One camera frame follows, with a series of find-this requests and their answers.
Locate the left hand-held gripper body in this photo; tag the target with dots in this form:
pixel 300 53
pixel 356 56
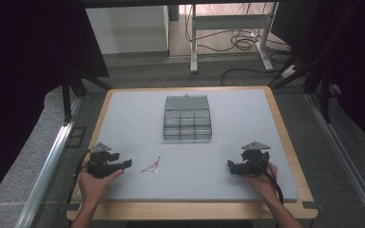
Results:
pixel 99 164

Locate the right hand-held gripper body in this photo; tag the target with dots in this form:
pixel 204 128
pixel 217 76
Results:
pixel 255 160

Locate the clear plastic compartment box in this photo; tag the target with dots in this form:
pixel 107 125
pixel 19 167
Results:
pixel 187 122

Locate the person's left hand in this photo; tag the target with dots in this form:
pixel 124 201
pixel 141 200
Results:
pixel 95 186

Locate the person's right hand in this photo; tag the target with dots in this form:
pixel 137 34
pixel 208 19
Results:
pixel 263 185

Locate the grey foam mat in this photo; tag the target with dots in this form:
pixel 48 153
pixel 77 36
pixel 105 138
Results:
pixel 190 171

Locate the wooden table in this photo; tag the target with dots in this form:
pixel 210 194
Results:
pixel 187 210

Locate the black tripod stand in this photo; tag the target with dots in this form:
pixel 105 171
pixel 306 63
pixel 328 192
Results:
pixel 66 95
pixel 324 95

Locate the white power strip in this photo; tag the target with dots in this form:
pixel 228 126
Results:
pixel 288 71

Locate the dark curtain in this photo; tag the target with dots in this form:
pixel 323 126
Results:
pixel 28 63
pixel 355 47

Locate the white cabinet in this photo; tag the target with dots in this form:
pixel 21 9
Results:
pixel 126 28

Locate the aluminium rail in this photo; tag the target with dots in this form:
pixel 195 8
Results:
pixel 345 158
pixel 49 158

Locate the white metal desk frame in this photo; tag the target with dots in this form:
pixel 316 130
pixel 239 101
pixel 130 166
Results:
pixel 231 21

